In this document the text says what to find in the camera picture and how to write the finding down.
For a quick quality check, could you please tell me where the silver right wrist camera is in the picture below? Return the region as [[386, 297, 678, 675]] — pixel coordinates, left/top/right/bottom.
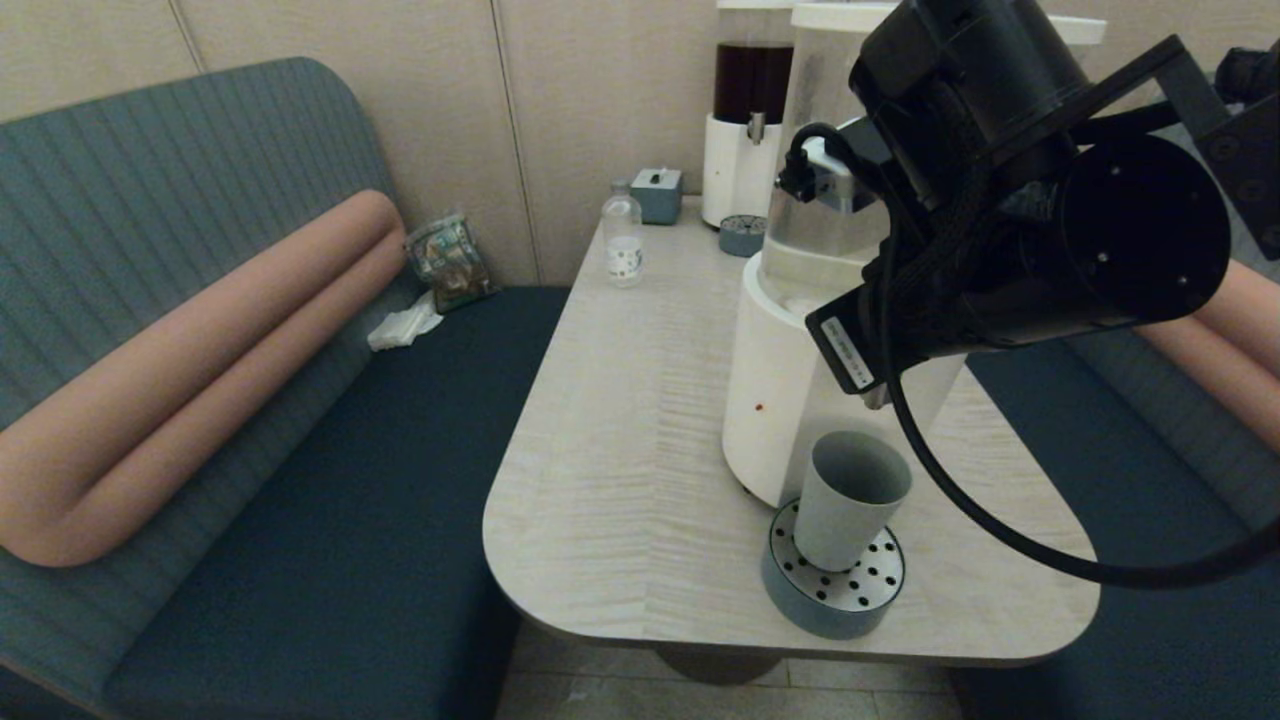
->
[[778, 125, 886, 214]]

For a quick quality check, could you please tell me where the grey plastic cup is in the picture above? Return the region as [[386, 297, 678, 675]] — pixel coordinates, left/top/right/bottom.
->
[[794, 430, 913, 573]]

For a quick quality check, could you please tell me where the pink bolster cushion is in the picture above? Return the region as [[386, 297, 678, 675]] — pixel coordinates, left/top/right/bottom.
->
[[1135, 260, 1280, 453], [0, 189, 408, 569]]

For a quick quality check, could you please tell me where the teal upholstered bench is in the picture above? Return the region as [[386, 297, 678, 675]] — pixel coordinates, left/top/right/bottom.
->
[[0, 56, 571, 720], [950, 70, 1280, 720]]

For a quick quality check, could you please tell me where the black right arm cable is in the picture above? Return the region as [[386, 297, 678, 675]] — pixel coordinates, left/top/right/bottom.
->
[[778, 122, 1280, 590]]

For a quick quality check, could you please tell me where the small blue perforated drip tray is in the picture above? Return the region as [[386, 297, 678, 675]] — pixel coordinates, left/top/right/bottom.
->
[[718, 215, 768, 258]]

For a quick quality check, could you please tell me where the dark drink dispenser white base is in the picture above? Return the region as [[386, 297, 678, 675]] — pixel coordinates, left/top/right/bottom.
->
[[700, 0, 798, 229]]

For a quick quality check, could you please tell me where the printed snack bag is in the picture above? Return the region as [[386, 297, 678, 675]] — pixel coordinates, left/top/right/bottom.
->
[[404, 212, 499, 314]]

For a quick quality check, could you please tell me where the clear water dispenser white base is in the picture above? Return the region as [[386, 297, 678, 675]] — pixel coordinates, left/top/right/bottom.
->
[[722, 0, 1108, 508]]

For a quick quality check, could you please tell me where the clear plastic bottle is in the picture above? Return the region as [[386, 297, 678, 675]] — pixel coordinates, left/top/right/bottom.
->
[[601, 181, 644, 289]]

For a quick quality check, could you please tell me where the crumpled white tissue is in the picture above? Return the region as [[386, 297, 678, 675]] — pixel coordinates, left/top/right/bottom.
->
[[366, 291, 445, 352]]

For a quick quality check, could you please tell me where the large blue perforated drip tray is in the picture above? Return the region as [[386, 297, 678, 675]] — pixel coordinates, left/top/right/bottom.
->
[[761, 498, 907, 640]]

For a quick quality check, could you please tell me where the blue-grey tissue box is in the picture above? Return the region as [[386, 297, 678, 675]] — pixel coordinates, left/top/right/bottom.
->
[[630, 167, 685, 226]]

